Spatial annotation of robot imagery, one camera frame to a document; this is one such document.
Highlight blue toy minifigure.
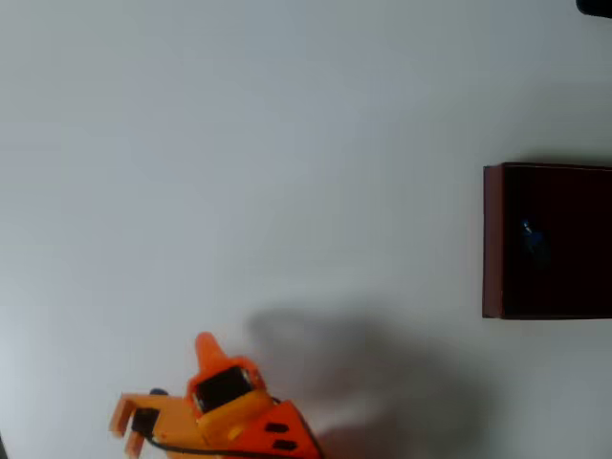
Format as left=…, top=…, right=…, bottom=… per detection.
left=518, top=218, right=552, bottom=272

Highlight dark red open box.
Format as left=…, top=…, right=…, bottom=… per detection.
left=481, top=162, right=612, bottom=320

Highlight dark object at corner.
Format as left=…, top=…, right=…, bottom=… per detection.
left=575, top=0, right=612, bottom=19

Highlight orange camera mount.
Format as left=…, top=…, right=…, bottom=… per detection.
left=107, top=389, right=205, bottom=455

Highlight thin black cable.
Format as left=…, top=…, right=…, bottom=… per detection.
left=136, top=428, right=235, bottom=453

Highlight black camera module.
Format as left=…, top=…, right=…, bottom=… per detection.
left=130, top=408, right=162, bottom=437

